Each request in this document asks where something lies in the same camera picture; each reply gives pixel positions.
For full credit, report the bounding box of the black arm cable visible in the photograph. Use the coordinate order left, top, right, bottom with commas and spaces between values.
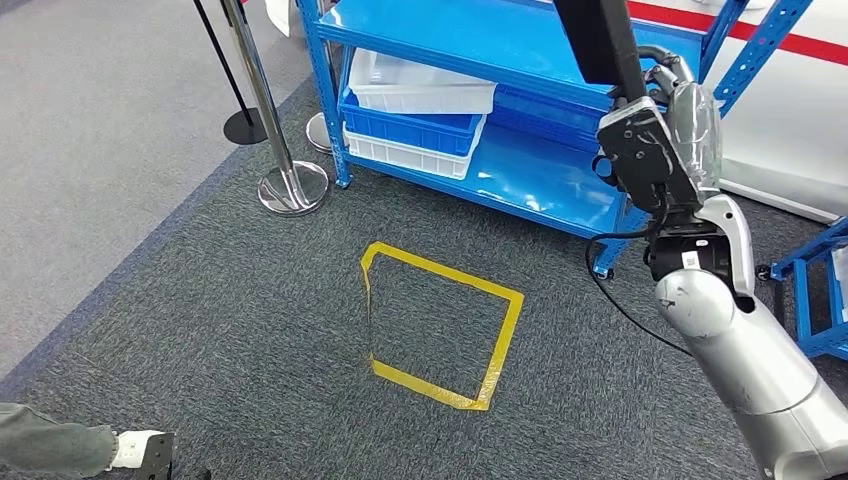
584, 198, 694, 359

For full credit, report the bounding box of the chrome stanchion post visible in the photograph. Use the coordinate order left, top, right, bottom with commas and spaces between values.
220, 0, 331, 218
305, 112, 336, 155

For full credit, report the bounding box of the black stanchion post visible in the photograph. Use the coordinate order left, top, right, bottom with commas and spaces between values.
192, 0, 268, 146

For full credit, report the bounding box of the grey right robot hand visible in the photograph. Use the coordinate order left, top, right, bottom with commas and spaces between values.
639, 46, 723, 199

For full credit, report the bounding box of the black perforated bracket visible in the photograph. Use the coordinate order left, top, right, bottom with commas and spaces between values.
135, 431, 177, 480

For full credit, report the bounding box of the white car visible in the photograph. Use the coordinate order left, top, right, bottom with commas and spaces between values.
264, 0, 848, 227

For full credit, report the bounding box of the red barrier belt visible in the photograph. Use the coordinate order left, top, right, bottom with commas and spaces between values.
625, 0, 848, 68

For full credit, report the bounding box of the long black plastic part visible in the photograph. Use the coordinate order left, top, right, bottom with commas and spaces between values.
553, 0, 647, 101

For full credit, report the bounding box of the blue metal shelf rack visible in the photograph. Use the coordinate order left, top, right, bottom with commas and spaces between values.
755, 218, 848, 362
296, 0, 816, 280

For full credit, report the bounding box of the yellow floor tape square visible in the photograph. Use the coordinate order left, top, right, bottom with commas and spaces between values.
359, 241, 525, 413

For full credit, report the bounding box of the person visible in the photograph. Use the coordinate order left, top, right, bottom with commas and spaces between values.
0, 404, 167, 480

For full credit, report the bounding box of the translucent white plastic crate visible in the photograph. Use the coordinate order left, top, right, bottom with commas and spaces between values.
831, 245, 848, 319
347, 47, 498, 116

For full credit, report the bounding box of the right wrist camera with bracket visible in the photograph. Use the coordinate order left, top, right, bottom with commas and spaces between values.
592, 95, 704, 215

